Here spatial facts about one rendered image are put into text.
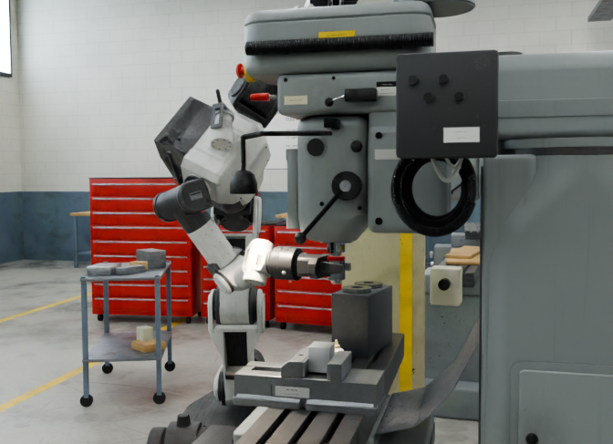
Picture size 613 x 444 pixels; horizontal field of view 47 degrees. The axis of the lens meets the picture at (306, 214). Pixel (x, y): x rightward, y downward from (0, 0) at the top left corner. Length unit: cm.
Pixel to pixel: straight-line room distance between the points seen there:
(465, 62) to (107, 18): 1144
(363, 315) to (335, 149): 59
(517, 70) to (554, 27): 933
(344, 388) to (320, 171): 52
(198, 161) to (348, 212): 62
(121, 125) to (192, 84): 144
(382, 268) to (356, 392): 197
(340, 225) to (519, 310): 47
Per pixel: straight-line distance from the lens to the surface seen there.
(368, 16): 174
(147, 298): 723
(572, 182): 163
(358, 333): 213
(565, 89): 171
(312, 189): 176
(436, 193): 169
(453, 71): 145
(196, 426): 259
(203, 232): 215
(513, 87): 171
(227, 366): 269
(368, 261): 360
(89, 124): 1264
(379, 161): 170
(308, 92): 175
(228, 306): 252
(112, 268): 479
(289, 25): 177
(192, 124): 227
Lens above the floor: 149
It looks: 3 degrees down
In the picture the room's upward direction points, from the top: straight up
